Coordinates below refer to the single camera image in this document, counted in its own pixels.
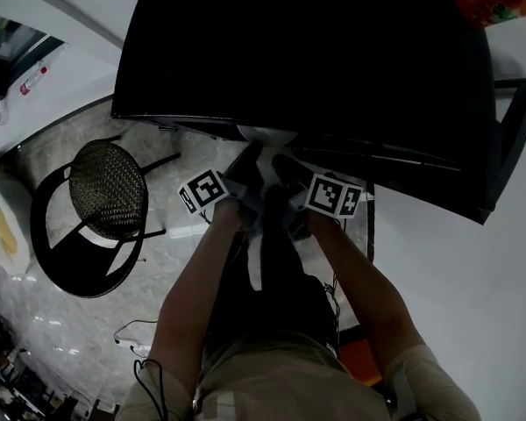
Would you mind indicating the black mini fridge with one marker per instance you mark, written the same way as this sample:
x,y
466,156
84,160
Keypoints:
x,y
311,59

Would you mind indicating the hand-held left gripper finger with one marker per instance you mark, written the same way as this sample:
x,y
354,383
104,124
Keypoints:
x,y
247,165

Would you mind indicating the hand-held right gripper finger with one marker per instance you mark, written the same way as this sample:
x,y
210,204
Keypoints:
x,y
291,171

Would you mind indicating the orange box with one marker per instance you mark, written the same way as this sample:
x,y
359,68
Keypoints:
x,y
359,362

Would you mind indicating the black wicker chair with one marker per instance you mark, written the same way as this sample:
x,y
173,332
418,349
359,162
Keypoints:
x,y
105,187

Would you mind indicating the dark equipment pile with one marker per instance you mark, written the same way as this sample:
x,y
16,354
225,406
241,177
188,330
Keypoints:
x,y
17,388

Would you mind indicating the person's beige shirt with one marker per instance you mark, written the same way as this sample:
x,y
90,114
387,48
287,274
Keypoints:
x,y
289,388

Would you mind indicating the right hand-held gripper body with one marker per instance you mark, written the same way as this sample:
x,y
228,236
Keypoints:
x,y
333,195

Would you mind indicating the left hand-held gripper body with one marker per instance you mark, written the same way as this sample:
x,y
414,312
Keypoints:
x,y
204,189

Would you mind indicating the person's black shoe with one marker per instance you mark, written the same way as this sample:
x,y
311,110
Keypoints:
x,y
276,197

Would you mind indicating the white flower-shaped cushion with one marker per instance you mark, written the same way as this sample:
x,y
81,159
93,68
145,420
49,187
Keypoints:
x,y
0,217

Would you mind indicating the white power strip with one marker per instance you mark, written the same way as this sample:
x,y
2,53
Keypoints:
x,y
136,347

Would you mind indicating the person's right forearm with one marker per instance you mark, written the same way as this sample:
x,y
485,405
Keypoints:
x,y
368,296

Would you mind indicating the white round plate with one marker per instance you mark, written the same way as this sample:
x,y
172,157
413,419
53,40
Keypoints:
x,y
267,136

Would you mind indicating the clear bottle red cap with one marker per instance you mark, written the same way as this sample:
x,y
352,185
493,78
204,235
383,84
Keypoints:
x,y
31,79

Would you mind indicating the person's left forearm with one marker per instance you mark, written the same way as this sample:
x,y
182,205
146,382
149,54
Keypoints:
x,y
188,296

